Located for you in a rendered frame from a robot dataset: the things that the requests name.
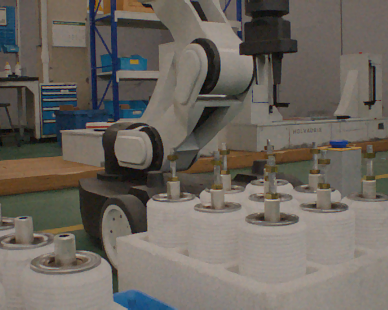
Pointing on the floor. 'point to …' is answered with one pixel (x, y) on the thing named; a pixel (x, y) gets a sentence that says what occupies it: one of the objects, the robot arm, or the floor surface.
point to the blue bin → (140, 301)
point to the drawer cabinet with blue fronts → (47, 93)
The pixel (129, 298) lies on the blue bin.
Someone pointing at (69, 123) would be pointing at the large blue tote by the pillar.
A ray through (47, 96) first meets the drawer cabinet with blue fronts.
